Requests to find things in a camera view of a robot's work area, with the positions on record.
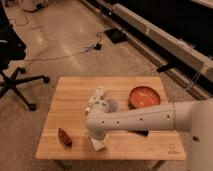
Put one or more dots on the white sponge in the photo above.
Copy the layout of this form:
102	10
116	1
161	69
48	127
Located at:
98	144

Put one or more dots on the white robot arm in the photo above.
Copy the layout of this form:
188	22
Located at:
195	117

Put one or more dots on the orange ceramic bowl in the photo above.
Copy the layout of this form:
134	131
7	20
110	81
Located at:
143	96

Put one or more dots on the white tube bottle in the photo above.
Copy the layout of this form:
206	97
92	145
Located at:
97	100

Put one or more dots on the black floor box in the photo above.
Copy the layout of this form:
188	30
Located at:
115	35

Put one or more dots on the black smartphone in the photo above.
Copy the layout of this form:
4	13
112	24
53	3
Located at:
142	133

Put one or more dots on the wooden table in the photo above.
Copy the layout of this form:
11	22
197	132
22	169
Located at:
67	111

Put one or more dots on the brown snack packet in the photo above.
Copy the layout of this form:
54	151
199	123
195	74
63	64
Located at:
64	138

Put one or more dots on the grey metal rail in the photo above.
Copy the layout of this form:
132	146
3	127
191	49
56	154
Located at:
178	48

